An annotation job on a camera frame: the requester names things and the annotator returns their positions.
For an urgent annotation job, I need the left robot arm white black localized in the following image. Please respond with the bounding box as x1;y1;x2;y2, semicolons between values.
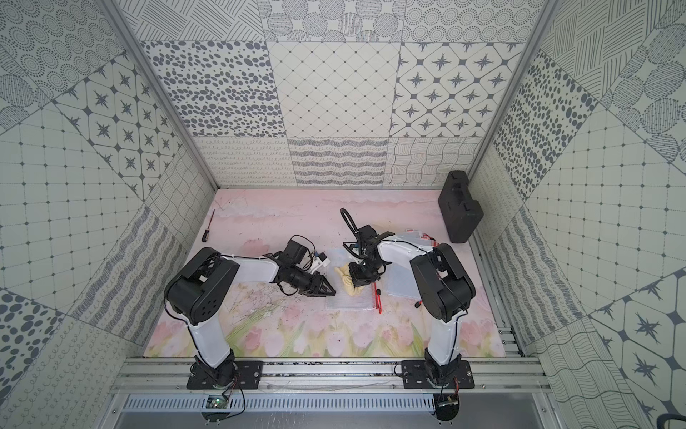
164;246;336;387

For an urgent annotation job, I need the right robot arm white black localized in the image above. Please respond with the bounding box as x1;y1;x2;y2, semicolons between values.
343;225;476;387

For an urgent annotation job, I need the black plastic case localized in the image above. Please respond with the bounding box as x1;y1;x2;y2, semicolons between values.
438;170;483;244

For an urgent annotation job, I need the black red screwdriver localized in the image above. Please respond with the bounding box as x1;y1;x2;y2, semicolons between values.
201;209;215;243

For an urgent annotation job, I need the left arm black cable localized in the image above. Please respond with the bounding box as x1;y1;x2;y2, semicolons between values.
288;234;318;269

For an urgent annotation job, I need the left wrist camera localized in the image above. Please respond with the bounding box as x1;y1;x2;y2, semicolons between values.
280;240;330;273

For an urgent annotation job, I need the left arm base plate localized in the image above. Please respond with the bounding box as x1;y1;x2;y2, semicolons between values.
186;352;264;391

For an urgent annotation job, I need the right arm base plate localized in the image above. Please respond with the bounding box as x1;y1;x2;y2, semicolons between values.
400;350;475;390

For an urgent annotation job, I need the aluminium mounting rail frame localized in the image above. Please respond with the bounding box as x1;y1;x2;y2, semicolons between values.
111;356;552;416

